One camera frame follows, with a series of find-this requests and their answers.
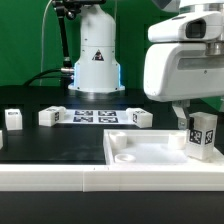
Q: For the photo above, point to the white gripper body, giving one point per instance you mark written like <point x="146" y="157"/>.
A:
<point x="178" y="65"/>

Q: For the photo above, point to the white square table top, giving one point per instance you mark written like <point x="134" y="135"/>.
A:
<point x="150" y="147"/>

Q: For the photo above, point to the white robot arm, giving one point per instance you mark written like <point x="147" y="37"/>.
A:
<point x="97" y="71"/>

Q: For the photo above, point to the fiducial tag sheet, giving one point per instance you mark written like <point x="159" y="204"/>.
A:
<point x="97" y="117"/>

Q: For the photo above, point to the white front fence rail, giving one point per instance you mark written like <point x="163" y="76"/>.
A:
<point x="110" y="178"/>

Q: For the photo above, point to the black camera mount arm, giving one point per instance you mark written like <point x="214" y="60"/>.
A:
<point x="69" y="9"/>

